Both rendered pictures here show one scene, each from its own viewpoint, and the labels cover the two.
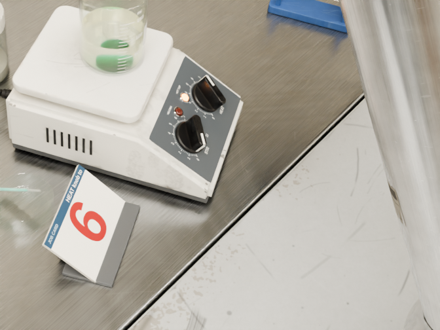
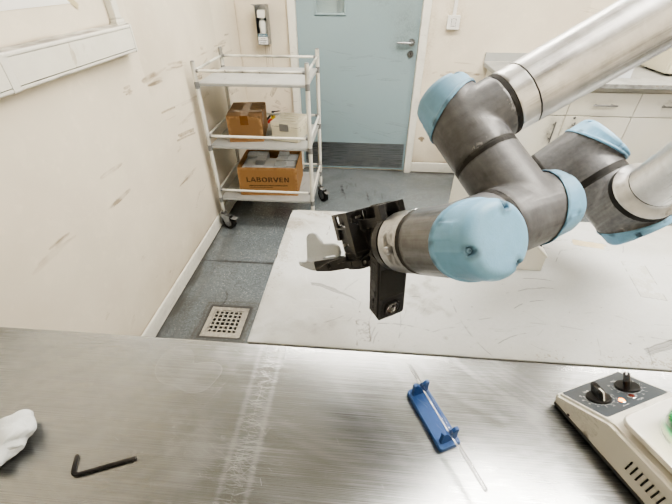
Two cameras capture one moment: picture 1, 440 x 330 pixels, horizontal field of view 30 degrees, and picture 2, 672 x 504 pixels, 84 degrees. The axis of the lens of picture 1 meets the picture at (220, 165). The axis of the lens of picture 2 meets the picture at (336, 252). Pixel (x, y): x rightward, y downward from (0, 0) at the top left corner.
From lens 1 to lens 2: 1.05 m
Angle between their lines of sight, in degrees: 76
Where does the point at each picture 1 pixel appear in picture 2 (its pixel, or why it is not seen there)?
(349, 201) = (529, 332)
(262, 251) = (594, 347)
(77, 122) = not seen: outside the picture
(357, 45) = not seen: outside the picture
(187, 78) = (611, 407)
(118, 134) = not seen: outside the picture
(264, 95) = (523, 400)
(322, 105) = (492, 370)
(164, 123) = (648, 394)
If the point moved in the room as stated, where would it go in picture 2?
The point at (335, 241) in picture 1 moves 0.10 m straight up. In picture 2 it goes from (552, 327) to (572, 289)
